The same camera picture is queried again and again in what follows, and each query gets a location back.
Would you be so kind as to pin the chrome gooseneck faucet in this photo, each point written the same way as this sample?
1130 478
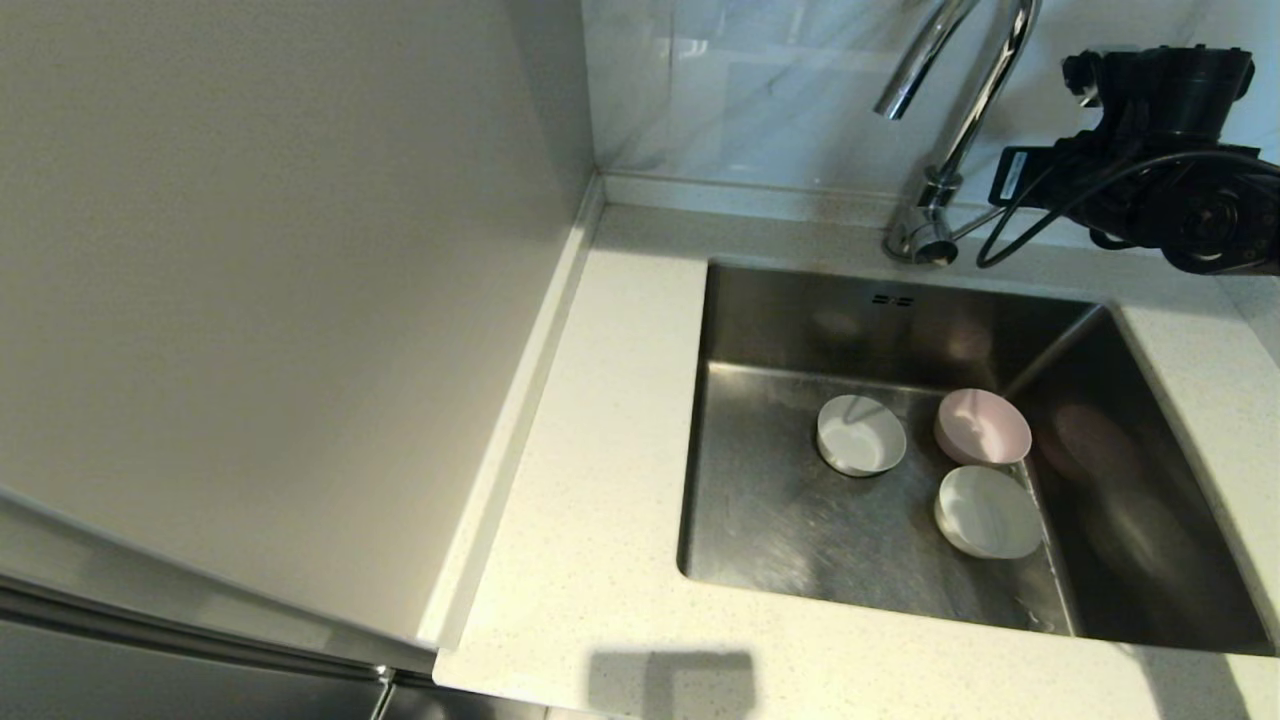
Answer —
985 90

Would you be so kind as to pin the tall cabinet unit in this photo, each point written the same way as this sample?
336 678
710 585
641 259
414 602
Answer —
250 300

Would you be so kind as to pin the grey base cabinet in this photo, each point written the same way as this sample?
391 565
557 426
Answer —
460 705

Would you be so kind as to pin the pink bowl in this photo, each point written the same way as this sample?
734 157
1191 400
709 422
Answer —
985 425

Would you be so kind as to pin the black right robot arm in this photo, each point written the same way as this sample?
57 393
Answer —
1180 90

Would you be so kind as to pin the white bowl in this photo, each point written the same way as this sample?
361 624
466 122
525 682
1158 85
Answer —
992 512

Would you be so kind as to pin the stainless steel sink basin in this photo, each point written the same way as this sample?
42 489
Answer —
780 530

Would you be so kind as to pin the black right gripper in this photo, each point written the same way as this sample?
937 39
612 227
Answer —
1095 175

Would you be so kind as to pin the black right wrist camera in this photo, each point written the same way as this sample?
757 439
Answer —
1020 175

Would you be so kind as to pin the pale grey bowl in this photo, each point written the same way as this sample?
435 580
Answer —
862 437

